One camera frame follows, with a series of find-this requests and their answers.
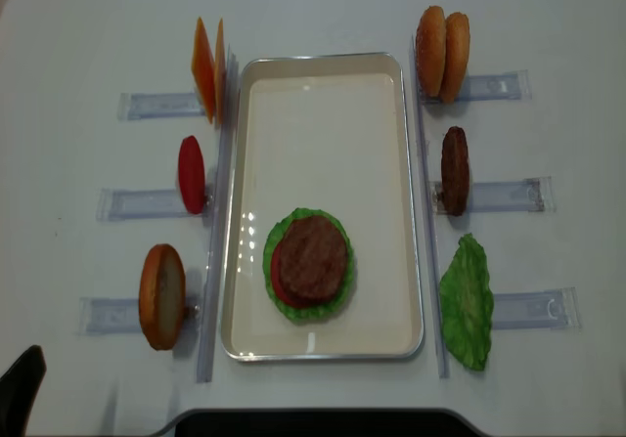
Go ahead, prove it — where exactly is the brown meat patty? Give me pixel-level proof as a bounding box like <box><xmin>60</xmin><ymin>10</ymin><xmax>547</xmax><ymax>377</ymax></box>
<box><xmin>441</xmin><ymin>126</ymin><xmax>470</xmax><ymax>216</ymax></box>
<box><xmin>278</xmin><ymin>215</ymin><xmax>348</xmax><ymax>306</ymax></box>

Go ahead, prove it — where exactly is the red tomato slice on burger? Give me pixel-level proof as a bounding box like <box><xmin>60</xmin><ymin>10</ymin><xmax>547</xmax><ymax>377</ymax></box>
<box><xmin>270</xmin><ymin>242</ymin><xmax>306</xmax><ymax>309</ymax></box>

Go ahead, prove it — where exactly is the green lettuce on burger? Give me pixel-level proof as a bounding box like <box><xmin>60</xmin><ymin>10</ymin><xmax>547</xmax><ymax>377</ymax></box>
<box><xmin>262</xmin><ymin>207</ymin><xmax>355</xmax><ymax>324</ymax></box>

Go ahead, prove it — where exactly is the red tomato slice in holder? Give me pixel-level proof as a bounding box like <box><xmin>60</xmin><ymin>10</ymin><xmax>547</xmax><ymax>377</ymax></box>
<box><xmin>178</xmin><ymin>136</ymin><xmax>206</xmax><ymax>214</ymax></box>

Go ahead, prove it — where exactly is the orange cheese slice inner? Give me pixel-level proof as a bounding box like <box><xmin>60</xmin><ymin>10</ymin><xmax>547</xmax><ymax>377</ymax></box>
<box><xmin>214</xmin><ymin>20</ymin><xmax>226</xmax><ymax>126</ymax></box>

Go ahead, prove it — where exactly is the orange cheese slice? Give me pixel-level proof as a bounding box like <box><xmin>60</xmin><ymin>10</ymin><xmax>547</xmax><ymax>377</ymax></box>
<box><xmin>214</xmin><ymin>20</ymin><xmax>226</xmax><ymax>126</ymax></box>
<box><xmin>191</xmin><ymin>18</ymin><xmax>216</xmax><ymax>123</ymax></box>

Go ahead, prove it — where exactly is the orange cheese slice outer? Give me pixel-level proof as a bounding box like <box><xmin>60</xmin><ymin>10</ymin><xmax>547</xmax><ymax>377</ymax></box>
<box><xmin>191</xmin><ymin>18</ymin><xmax>216</xmax><ymax>123</ymax></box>

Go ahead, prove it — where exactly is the green lettuce leaf in holder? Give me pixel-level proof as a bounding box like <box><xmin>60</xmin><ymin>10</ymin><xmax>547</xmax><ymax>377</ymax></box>
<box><xmin>439</xmin><ymin>234</ymin><xmax>494</xmax><ymax>371</ymax></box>

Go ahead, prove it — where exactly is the white metal tray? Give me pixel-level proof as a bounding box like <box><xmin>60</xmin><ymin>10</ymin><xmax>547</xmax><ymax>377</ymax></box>
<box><xmin>220</xmin><ymin>53</ymin><xmax>424</xmax><ymax>362</ymax></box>

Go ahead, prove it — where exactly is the long clear right strip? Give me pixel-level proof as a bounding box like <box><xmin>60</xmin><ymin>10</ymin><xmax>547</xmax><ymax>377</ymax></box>
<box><xmin>410</xmin><ymin>35</ymin><xmax>449</xmax><ymax>379</ymax></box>

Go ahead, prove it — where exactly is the long clear strip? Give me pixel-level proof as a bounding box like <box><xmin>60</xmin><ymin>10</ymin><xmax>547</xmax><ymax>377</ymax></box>
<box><xmin>410</xmin><ymin>35</ymin><xmax>449</xmax><ymax>379</ymax></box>
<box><xmin>197</xmin><ymin>47</ymin><xmax>239</xmax><ymax>383</ymax></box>

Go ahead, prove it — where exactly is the long clear left strip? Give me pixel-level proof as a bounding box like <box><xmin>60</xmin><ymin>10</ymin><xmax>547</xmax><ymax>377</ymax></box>
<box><xmin>197</xmin><ymin>47</ymin><xmax>239</xmax><ymax>383</ymax></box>

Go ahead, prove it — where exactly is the bun half in left holder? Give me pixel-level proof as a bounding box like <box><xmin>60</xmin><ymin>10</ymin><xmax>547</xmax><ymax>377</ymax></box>
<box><xmin>138</xmin><ymin>243</ymin><xmax>186</xmax><ymax>351</ymax></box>

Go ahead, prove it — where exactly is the outer burger bun half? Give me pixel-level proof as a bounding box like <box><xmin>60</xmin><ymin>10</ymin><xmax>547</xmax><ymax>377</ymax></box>
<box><xmin>416</xmin><ymin>6</ymin><xmax>446</xmax><ymax>97</ymax></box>

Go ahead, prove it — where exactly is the burger bun half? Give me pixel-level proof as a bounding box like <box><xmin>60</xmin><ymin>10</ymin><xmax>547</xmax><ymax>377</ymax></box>
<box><xmin>416</xmin><ymin>6</ymin><xmax>446</xmax><ymax>97</ymax></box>
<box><xmin>439</xmin><ymin>12</ymin><xmax>470</xmax><ymax>104</ymax></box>

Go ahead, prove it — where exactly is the inner burger bun half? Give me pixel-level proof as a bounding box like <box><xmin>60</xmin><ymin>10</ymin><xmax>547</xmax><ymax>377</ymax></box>
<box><xmin>439</xmin><ymin>12</ymin><xmax>470</xmax><ymax>104</ymax></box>

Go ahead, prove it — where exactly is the black object at lower left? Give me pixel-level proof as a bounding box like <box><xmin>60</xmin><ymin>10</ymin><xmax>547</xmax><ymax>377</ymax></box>
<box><xmin>0</xmin><ymin>345</ymin><xmax>47</xmax><ymax>436</ymax></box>

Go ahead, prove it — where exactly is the clear tomato holder rail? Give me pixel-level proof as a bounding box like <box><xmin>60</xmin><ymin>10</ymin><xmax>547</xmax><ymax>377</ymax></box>
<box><xmin>96</xmin><ymin>189</ymin><xmax>195</xmax><ymax>222</ymax></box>

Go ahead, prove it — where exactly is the clear cheese holder rail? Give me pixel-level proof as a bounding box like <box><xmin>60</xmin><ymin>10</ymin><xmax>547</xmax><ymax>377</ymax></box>
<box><xmin>117</xmin><ymin>92</ymin><xmax>205</xmax><ymax>121</ymax></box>

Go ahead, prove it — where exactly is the clear patty holder rail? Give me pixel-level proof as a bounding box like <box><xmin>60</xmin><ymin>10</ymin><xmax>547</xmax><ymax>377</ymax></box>
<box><xmin>429</xmin><ymin>176</ymin><xmax>557</xmax><ymax>215</ymax></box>

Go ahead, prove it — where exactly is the clear bun holder rail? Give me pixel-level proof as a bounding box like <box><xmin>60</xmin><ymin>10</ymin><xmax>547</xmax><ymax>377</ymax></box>
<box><xmin>77</xmin><ymin>295</ymin><xmax>201</xmax><ymax>336</ymax></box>
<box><xmin>420</xmin><ymin>68</ymin><xmax>533</xmax><ymax>106</ymax></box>

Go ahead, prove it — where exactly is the clear left bun holder rail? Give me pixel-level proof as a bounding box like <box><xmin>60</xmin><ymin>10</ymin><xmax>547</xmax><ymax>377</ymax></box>
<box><xmin>77</xmin><ymin>295</ymin><xmax>201</xmax><ymax>336</ymax></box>

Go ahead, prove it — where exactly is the clear lettuce holder rail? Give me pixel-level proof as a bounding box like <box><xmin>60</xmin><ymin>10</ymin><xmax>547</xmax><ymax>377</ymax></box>
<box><xmin>492</xmin><ymin>287</ymin><xmax>581</xmax><ymax>330</ymax></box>

